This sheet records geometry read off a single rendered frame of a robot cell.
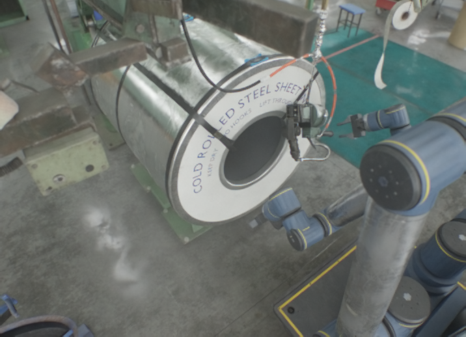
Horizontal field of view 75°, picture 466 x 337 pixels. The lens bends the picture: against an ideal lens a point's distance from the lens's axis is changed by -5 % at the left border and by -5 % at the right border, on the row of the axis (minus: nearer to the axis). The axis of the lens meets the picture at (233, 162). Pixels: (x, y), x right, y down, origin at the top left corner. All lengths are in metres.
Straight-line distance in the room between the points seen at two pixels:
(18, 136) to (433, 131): 0.91
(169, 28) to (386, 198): 0.66
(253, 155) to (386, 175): 1.62
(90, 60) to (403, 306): 1.33
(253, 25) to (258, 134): 1.73
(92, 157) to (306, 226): 0.86
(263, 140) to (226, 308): 1.14
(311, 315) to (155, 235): 1.28
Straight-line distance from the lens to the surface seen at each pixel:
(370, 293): 0.99
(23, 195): 3.25
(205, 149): 1.62
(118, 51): 0.85
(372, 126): 1.89
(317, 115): 1.88
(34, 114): 0.84
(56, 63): 0.82
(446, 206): 3.18
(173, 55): 0.88
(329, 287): 1.97
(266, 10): 0.55
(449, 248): 1.68
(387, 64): 5.03
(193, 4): 0.65
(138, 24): 0.86
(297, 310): 1.88
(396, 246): 0.83
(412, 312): 1.43
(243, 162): 2.22
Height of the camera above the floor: 2.10
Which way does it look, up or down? 45 degrees down
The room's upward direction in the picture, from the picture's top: straight up
